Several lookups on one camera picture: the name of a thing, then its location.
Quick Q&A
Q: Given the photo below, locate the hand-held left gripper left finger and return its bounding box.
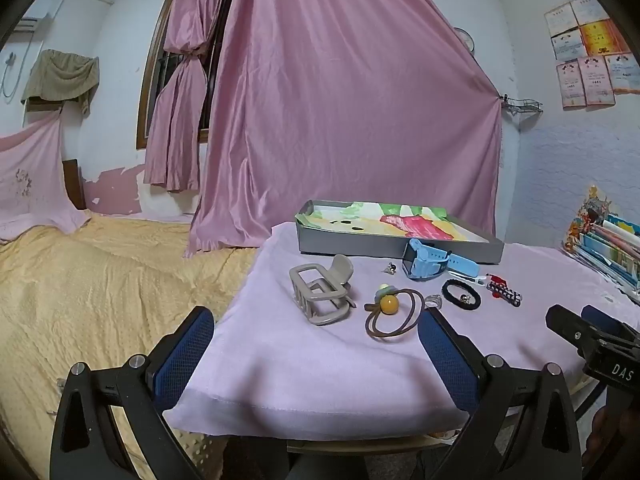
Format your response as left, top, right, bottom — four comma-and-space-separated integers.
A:
50, 305, 216, 480

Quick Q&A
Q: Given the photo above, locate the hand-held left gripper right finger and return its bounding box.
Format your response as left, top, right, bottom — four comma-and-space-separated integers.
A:
417, 305, 583, 480

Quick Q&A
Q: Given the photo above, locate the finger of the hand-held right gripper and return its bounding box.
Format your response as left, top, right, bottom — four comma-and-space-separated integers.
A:
545, 304, 639, 359
581, 304, 640, 342

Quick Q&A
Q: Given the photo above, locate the white hair clip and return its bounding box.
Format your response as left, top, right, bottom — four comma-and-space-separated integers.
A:
447, 270, 488, 287

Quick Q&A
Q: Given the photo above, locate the grey tray with colourful lining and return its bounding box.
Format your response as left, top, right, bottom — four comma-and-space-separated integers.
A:
295, 200, 506, 266

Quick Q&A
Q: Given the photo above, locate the stack of books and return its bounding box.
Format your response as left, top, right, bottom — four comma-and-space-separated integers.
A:
562, 185, 640, 306

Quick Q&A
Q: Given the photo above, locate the checkered hair clip red bow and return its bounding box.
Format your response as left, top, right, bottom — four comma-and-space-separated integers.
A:
485, 274, 523, 307

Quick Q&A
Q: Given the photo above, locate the blue wrist watch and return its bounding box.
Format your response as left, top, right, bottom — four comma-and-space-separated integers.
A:
402, 238, 481, 281

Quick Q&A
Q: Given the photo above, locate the yellow bedspread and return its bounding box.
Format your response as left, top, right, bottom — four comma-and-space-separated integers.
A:
0, 210, 261, 480

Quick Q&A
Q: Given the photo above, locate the lavender table cloth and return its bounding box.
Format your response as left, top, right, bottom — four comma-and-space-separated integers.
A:
165, 220, 640, 436

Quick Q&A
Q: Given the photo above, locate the beige hair claw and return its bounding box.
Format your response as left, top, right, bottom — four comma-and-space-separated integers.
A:
289, 254, 357, 326

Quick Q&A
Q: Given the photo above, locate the dark wooden headboard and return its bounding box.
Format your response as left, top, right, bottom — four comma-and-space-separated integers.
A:
62, 159, 87, 211

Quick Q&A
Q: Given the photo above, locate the pink embroidered sheet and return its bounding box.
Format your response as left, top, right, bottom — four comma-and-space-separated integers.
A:
0, 107, 91, 241

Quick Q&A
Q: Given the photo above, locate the tied pink curtain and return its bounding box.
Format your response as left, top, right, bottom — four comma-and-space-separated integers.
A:
144, 0, 236, 193

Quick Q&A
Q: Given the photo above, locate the large pink curtain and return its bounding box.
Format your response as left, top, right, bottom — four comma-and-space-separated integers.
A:
185, 0, 503, 258

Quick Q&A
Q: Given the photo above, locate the olive towel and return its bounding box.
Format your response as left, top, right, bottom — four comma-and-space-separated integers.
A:
21, 49, 100, 116

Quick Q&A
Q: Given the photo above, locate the black hair tie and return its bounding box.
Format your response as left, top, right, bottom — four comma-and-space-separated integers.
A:
441, 279, 482, 309

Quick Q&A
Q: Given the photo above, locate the brown hair tie yellow bead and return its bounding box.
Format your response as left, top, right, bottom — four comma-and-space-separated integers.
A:
364, 284, 426, 340

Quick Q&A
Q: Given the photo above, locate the wire wall rack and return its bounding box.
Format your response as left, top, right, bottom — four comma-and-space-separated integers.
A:
499, 92, 545, 117

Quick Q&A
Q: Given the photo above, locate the brown window frame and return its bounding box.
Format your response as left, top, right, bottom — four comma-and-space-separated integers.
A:
136, 0, 241, 150

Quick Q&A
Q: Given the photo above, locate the group of wall certificates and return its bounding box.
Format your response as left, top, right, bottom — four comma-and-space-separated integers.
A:
544, 0, 638, 110

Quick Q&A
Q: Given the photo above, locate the white wall clock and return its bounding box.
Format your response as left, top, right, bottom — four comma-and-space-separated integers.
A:
452, 26, 476, 53

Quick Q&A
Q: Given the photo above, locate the white wall cable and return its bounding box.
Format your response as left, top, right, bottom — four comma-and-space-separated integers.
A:
0, 52, 26, 100

